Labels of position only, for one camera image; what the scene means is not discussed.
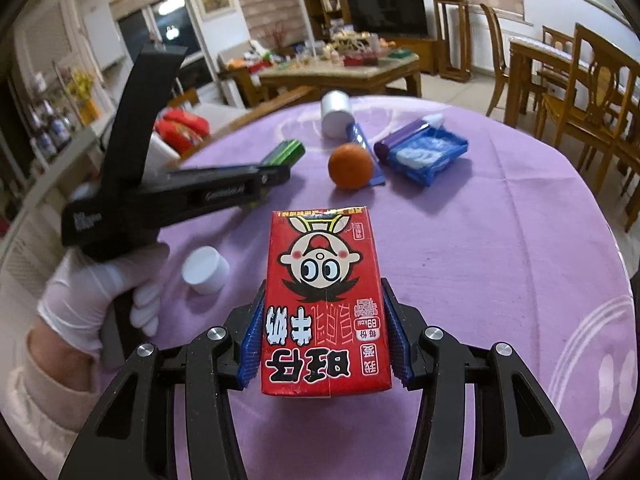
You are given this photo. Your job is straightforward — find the red cushion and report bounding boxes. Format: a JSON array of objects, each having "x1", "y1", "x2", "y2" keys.
[{"x1": 155, "y1": 110, "x2": 211, "y2": 156}]

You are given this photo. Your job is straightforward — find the wooden dining chair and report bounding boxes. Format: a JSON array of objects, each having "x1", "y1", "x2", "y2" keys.
[
  {"x1": 541, "y1": 22, "x2": 628, "y2": 181},
  {"x1": 480, "y1": 3, "x2": 548, "y2": 117},
  {"x1": 541, "y1": 25, "x2": 576, "y2": 61},
  {"x1": 595, "y1": 77, "x2": 640, "y2": 233}
]

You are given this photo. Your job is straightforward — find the green can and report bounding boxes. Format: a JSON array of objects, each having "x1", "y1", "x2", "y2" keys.
[{"x1": 257, "y1": 140, "x2": 306, "y2": 167}]

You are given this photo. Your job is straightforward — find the wooden sofa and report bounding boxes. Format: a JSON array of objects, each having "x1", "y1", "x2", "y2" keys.
[{"x1": 147, "y1": 85, "x2": 328, "y2": 171}]

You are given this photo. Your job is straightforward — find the tall wooden stand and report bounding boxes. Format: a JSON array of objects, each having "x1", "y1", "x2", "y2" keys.
[{"x1": 431, "y1": 0, "x2": 473, "y2": 83}]

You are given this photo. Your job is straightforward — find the person's left forearm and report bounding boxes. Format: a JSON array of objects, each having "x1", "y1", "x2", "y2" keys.
[{"x1": 0, "y1": 330, "x2": 106, "y2": 480}]

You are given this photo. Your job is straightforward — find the blue tissue packet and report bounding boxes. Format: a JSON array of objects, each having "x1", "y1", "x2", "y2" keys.
[{"x1": 389, "y1": 127, "x2": 470, "y2": 187}]

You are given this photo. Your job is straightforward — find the yellow artificial flowers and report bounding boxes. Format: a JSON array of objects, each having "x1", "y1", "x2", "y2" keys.
[{"x1": 67, "y1": 67, "x2": 98, "y2": 126}]

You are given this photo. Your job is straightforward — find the orange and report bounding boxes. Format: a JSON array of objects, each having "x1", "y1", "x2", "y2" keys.
[{"x1": 327, "y1": 143, "x2": 375, "y2": 191}]

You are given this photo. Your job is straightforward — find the purple tube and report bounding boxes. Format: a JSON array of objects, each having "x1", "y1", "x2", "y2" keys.
[{"x1": 374, "y1": 114, "x2": 446, "y2": 163}]

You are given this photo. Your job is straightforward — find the dark glass bottle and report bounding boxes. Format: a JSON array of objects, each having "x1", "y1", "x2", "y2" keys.
[
  {"x1": 47, "y1": 100, "x2": 71, "y2": 151},
  {"x1": 30, "y1": 105, "x2": 56, "y2": 161}
]

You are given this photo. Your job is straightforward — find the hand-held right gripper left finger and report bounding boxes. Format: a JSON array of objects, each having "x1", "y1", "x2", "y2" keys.
[{"x1": 57, "y1": 280, "x2": 268, "y2": 480}]

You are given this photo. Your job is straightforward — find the white plastic cup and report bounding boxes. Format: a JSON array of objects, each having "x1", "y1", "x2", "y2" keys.
[{"x1": 320, "y1": 90, "x2": 355, "y2": 140}]

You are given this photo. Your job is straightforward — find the black television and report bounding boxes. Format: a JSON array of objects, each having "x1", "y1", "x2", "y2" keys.
[{"x1": 346, "y1": 0, "x2": 431, "y2": 40}]

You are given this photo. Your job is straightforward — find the wooden armchair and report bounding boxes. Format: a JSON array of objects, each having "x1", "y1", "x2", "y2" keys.
[{"x1": 217, "y1": 42, "x2": 266, "y2": 108}]

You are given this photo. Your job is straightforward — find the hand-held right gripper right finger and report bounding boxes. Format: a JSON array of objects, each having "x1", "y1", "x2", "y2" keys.
[{"x1": 381, "y1": 277, "x2": 591, "y2": 480}]

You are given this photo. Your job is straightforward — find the wooden coffee table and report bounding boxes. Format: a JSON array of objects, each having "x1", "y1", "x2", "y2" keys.
[{"x1": 257, "y1": 50, "x2": 423, "y2": 106}]

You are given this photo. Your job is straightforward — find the wooden television cabinet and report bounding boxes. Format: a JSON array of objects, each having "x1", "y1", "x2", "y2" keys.
[{"x1": 400, "y1": 35, "x2": 438, "y2": 76}]

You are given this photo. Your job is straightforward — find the glass balcony door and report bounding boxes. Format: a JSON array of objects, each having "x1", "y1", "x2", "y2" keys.
[{"x1": 112, "y1": 0, "x2": 211, "y2": 101}]

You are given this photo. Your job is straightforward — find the white lattice cabinet door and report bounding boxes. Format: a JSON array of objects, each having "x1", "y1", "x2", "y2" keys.
[{"x1": 12, "y1": 12, "x2": 76, "y2": 91}]

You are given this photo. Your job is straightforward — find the red drink carton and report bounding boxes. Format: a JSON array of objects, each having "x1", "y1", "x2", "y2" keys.
[{"x1": 260, "y1": 205, "x2": 393, "y2": 398}]

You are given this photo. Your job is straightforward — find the white round cap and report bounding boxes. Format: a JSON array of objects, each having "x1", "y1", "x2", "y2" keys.
[{"x1": 181, "y1": 246, "x2": 231, "y2": 295}]

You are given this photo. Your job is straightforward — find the wooden bookshelf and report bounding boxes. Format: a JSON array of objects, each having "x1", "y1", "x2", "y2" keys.
[{"x1": 295, "y1": 0, "x2": 353, "y2": 43}]

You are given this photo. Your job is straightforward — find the wooden model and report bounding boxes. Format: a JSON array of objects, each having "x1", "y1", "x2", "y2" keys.
[{"x1": 325, "y1": 30, "x2": 381, "y2": 58}]

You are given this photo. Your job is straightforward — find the blue foil wrapper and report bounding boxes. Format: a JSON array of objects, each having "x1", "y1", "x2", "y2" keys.
[{"x1": 346, "y1": 124, "x2": 387, "y2": 188}]

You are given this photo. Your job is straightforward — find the white shelf unit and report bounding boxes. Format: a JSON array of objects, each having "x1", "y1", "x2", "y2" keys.
[{"x1": 0, "y1": 125, "x2": 116, "y2": 311}]

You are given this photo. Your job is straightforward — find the white radiator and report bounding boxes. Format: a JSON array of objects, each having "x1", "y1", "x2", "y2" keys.
[{"x1": 472, "y1": 22, "x2": 511, "y2": 68}]

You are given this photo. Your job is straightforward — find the person's left hand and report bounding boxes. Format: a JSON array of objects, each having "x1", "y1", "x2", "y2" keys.
[{"x1": 37, "y1": 242, "x2": 171, "y2": 361}]

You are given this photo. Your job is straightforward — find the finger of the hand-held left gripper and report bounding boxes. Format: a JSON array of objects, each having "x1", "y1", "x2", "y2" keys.
[{"x1": 150, "y1": 162, "x2": 292, "y2": 211}]

